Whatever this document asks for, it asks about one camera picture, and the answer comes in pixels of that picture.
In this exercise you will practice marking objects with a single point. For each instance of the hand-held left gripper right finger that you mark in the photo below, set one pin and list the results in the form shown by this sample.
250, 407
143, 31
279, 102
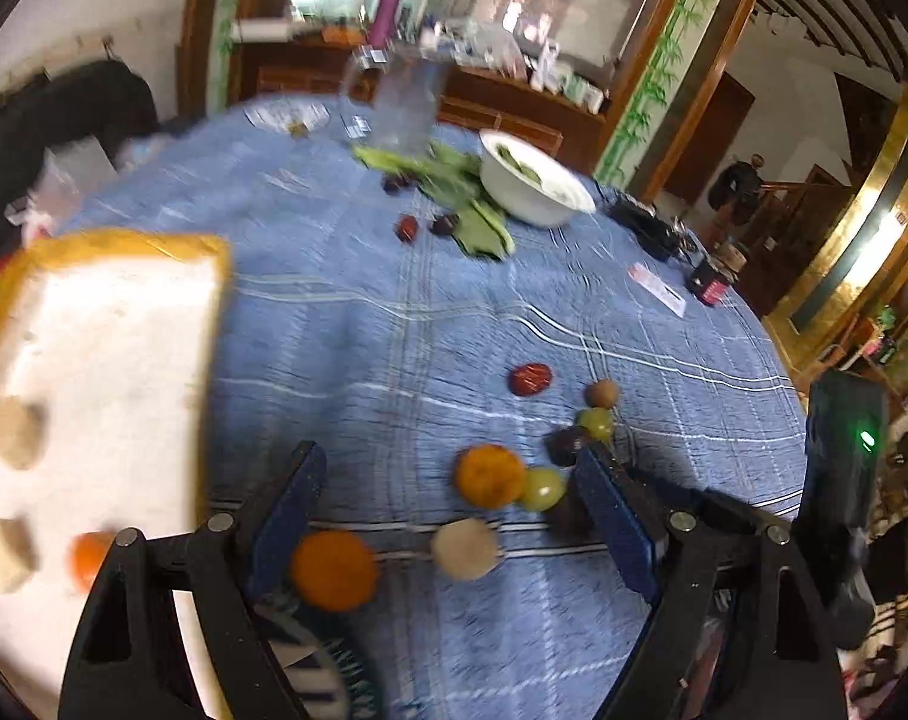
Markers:
611, 525

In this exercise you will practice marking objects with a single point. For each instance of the white bowl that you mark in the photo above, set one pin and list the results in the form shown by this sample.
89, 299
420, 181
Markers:
536, 184

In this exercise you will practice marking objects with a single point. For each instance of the clear glass jar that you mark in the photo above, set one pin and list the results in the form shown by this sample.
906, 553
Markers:
398, 101

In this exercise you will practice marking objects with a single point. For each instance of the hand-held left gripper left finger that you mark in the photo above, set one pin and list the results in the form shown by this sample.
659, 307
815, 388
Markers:
289, 517

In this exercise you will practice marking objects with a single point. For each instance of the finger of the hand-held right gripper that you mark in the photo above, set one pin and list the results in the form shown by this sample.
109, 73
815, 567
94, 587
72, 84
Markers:
739, 504

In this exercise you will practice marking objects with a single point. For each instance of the wooden sideboard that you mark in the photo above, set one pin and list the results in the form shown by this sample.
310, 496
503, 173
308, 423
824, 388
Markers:
499, 101

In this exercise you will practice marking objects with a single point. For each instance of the orange mandarin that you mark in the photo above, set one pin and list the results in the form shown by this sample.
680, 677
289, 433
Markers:
332, 570
490, 474
87, 559

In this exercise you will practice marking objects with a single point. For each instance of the green vegetable leaves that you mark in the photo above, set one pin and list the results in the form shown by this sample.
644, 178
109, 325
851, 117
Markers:
461, 202

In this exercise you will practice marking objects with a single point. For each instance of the dark red jujube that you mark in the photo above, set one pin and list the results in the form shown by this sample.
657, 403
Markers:
398, 182
445, 223

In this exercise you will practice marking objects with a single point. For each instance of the yellow tray with white inside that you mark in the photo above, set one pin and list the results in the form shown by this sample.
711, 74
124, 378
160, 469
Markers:
102, 360

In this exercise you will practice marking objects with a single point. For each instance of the white roll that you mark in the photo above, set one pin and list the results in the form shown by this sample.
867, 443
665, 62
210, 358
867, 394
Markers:
263, 30

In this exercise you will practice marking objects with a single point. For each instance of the dark purple plum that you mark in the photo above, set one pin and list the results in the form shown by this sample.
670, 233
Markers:
568, 444

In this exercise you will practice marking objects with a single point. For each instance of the white card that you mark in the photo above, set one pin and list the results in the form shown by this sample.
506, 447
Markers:
656, 289

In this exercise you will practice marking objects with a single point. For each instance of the blue checked tablecloth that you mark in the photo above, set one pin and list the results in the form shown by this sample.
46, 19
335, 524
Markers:
424, 330

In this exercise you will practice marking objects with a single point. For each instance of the black device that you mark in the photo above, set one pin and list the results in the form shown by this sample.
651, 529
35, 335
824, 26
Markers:
649, 229

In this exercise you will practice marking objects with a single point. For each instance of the small red jujube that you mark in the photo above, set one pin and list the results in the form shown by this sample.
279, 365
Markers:
407, 229

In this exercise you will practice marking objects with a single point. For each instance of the black sofa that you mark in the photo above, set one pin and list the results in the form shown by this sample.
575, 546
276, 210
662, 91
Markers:
49, 120

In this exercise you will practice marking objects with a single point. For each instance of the beige round fruit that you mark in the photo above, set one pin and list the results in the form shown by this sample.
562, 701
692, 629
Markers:
465, 547
15, 431
4, 555

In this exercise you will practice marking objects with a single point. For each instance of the large red jujube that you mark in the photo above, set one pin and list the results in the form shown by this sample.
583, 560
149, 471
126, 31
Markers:
530, 379

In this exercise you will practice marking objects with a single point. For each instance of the brown longan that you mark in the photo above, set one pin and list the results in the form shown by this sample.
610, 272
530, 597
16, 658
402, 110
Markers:
602, 392

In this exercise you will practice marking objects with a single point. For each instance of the clear plastic bag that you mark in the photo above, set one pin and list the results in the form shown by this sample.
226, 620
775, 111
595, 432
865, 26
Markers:
68, 176

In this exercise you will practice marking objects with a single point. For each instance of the green round fruit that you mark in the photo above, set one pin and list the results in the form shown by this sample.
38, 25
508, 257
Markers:
596, 424
542, 489

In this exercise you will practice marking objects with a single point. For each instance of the red and black box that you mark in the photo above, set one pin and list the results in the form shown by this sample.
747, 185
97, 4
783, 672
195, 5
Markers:
713, 281

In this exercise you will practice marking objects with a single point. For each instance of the white plate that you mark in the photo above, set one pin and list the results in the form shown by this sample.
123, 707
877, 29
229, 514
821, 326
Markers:
285, 116

